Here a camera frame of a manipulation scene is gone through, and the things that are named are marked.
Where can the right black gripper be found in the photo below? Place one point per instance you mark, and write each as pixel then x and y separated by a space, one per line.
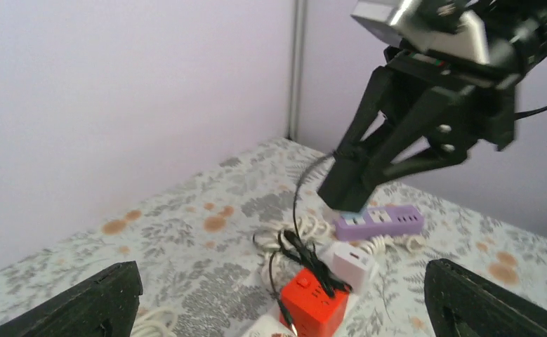
pixel 452 68

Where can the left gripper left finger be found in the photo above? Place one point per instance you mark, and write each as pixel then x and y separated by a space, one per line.
pixel 105 304

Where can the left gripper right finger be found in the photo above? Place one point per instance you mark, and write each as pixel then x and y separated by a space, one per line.
pixel 462 303

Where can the white charger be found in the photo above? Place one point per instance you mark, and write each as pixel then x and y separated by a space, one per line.
pixel 353 265

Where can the red cube socket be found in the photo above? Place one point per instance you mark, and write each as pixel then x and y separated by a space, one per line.
pixel 313 312

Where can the black power adapter with cable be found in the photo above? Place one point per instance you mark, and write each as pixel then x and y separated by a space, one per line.
pixel 300 242

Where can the white cube adapter with tiger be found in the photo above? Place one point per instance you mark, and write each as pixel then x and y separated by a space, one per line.
pixel 268 326

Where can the pale blue small charger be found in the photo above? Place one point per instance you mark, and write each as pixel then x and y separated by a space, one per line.
pixel 355 219

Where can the floral table cloth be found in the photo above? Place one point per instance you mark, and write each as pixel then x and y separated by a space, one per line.
pixel 194 251

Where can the purple power strip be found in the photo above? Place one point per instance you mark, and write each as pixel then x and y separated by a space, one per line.
pixel 386 220

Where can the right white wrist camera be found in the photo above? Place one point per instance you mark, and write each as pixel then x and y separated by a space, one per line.
pixel 447 27

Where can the aluminium rail frame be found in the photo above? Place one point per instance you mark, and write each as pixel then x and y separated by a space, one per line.
pixel 300 11

